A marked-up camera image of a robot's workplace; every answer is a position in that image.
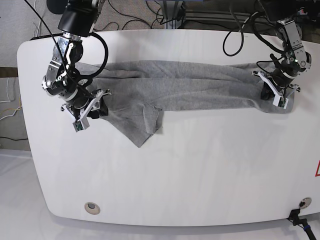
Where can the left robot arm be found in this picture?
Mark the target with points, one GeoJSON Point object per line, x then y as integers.
{"type": "Point", "coordinates": [295, 59]}

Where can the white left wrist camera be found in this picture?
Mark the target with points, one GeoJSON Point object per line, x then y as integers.
{"type": "Point", "coordinates": [280, 101]}

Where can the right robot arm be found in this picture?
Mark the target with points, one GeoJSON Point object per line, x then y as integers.
{"type": "Point", "coordinates": [63, 79]}

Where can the silver table grommet left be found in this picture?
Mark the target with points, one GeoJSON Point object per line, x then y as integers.
{"type": "Point", "coordinates": [92, 208]}

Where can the black flat bar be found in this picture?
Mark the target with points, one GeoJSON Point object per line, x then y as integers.
{"type": "Point", "coordinates": [46, 36]}

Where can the grey t-shirt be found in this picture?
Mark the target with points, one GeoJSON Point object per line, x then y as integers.
{"type": "Point", "coordinates": [141, 91]}

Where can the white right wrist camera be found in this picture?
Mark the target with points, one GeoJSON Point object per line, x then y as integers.
{"type": "Point", "coordinates": [81, 124]}

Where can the metal frame post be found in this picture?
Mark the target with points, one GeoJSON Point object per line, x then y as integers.
{"type": "Point", "coordinates": [173, 13]}

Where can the black clamp with cable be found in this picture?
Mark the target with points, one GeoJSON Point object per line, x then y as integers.
{"type": "Point", "coordinates": [301, 222]}

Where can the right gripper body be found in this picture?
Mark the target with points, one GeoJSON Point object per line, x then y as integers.
{"type": "Point", "coordinates": [79, 108]}

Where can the red outlined sticker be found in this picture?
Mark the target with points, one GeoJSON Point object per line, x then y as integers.
{"type": "Point", "coordinates": [317, 174]}

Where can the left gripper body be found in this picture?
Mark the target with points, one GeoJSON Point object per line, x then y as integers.
{"type": "Point", "coordinates": [280, 83]}

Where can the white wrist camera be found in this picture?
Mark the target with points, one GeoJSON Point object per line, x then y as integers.
{"type": "Point", "coordinates": [81, 124]}
{"type": "Point", "coordinates": [280, 101]}

